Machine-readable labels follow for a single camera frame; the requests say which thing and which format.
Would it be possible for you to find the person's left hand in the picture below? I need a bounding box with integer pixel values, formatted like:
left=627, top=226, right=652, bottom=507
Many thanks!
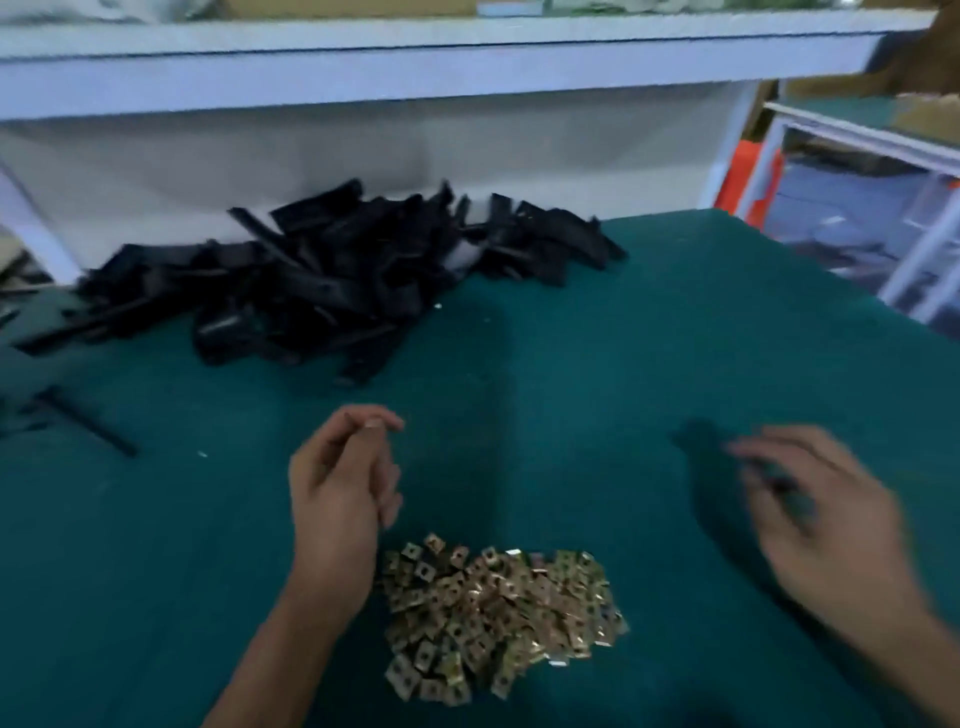
left=285, top=403, right=407, bottom=624

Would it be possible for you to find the person's right hand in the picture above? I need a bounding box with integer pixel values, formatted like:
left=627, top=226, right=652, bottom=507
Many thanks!
left=724, top=424, right=939, bottom=639

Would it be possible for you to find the pile of brass clip nuts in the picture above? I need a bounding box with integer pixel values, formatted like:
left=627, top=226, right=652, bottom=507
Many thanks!
left=378, top=532, right=632, bottom=707

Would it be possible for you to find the pile of black plastic brackets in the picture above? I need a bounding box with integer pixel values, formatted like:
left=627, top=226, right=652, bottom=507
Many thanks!
left=15, top=177, right=629, bottom=384

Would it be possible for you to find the green table cloth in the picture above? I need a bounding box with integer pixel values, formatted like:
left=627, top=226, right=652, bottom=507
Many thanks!
left=0, top=210, right=960, bottom=728

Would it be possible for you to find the thin black plastic strip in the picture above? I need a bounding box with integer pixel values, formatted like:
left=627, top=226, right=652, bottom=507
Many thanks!
left=30, top=387, right=140, bottom=458

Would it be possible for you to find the brown cardboard box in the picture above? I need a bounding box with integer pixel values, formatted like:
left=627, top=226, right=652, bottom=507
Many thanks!
left=897, top=93, right=960, bottom=144

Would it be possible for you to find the white shelf beam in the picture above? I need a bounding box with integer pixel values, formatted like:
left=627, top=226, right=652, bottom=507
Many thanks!
left=0, top=7, right=939, bottom=122

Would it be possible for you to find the white metal rack frame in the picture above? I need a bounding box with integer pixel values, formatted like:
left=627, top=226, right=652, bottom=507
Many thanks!
left=705, top=82, right=960, bottom=324

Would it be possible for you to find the white metal post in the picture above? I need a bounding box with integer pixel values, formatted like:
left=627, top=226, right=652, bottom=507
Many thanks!
left=0, top=165, right=84, bottom=287

